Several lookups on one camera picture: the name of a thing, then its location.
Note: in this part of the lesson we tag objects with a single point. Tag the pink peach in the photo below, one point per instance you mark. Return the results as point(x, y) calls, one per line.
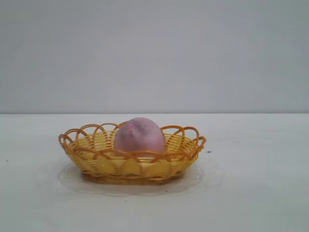
point(140, 137)

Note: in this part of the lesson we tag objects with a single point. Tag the yellow woven wicker basket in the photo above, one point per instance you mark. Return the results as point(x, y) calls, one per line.
point(130, 166)

